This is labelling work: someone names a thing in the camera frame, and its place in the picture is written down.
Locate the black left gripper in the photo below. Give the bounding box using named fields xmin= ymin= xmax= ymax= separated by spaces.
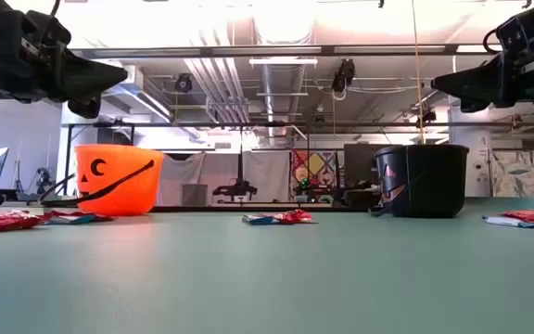
xmin=0 ymin=36 xmax=129 ymax=120

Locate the orange pumpkin bucket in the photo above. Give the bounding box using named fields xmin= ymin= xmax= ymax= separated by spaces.
xmin=39 ymin=144 xmax=165 ymax=218

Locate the black pumpkin bucket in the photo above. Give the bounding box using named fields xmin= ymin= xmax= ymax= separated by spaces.
xmin=369 ymin=144 xmax=471 ymax=219

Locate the grey waste bin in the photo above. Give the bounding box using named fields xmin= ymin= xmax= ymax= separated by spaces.
xmin=181 ymin=184 xmax=209 ymax=207

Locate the white hanging sheet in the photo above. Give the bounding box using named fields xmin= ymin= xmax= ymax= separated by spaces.
xmin=158 ymin=151 xmax=243 ymax=207
xmin=242 ymin=150 xmax=292 ymax=204

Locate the colourful patchwork quilt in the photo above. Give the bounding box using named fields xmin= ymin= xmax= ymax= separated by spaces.
xmin=290 ymin=148 xmax=338 ymax=196

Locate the white ceiling light fixture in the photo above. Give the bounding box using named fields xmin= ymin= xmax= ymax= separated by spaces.
xmin=248 ymin=58 xmax=318 ymax=66

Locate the yellow hanging cable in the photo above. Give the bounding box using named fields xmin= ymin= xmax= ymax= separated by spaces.
xmin=410 ymin=0 xmax=426 ymax=145

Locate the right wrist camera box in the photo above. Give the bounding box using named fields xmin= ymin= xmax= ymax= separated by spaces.
xmin=495 ymin=3 xmax=534 ymax=53

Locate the leaf patterned wall panel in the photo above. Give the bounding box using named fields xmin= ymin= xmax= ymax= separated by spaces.
xmin=491 ymin=148 xmax=534 ymax=199

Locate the black ceiling camera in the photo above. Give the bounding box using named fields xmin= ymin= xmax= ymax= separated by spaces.
xmin=174 ymin=72 xmax=194 ymax=94

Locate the black hanging cable reel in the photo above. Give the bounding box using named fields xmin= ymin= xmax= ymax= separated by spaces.
xmin=331 ymin=58 xmax=357 ymax=94

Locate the grey overhead frame beam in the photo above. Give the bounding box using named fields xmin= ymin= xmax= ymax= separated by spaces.
xmin=70 ymin=44 xmax=502 ymax=60

